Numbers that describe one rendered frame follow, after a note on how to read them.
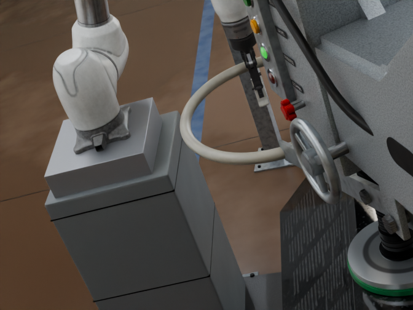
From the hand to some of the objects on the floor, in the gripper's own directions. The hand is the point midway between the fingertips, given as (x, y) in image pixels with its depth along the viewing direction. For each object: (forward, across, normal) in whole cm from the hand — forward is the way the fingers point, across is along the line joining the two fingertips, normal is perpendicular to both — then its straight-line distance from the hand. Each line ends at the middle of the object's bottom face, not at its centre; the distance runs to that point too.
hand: (260, 92), depth 228 cm
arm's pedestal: (+90, -2, -50) cm, 102 cm away
